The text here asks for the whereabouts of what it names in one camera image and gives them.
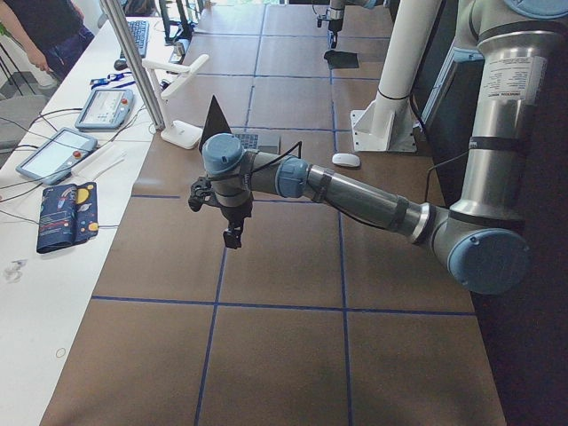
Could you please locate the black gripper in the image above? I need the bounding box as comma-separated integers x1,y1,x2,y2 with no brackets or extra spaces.
327,9,343,49
221,202,253,249

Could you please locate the black mouse pad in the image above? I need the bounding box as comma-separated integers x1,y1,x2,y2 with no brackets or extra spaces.
324,50,359,70

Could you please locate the grey laptop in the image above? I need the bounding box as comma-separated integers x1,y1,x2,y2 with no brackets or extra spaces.
198,95,280,154

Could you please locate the white computer mouse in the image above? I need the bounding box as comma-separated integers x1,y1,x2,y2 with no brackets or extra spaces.
332,153,361,169

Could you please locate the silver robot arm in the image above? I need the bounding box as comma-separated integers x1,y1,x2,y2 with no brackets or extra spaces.
317,0,384,49
188,1,567,295

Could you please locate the white mounting column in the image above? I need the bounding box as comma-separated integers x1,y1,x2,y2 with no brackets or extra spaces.
351,0,441,153

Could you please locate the blue space pencil case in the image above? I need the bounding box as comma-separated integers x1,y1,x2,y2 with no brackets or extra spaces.
36,182,99,254

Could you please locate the far teach pendant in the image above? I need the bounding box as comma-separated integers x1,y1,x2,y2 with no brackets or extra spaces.
75,88,134,131

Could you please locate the teach pendant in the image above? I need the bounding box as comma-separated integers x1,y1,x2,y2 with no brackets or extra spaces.
16,128,98,185
75,88,134,131

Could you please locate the black keyboard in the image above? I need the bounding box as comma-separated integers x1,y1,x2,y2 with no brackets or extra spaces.
127,20,150,58

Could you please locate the near teach pendant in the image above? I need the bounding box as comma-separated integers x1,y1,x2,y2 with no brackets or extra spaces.
16,128,98,185

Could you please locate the person in dark clothes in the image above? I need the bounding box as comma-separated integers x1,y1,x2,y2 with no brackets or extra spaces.
1,0,94,82

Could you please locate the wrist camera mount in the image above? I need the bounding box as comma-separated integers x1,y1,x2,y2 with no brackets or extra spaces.
188,177,218,212

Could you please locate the camera cable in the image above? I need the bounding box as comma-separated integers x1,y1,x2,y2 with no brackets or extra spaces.
248,140,304,178

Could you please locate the blue lanyard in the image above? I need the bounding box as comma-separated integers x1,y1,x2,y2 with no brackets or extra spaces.
90,72,136,89

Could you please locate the aluminium profile post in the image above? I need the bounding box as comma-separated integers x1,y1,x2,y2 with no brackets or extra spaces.
100,0,164,131

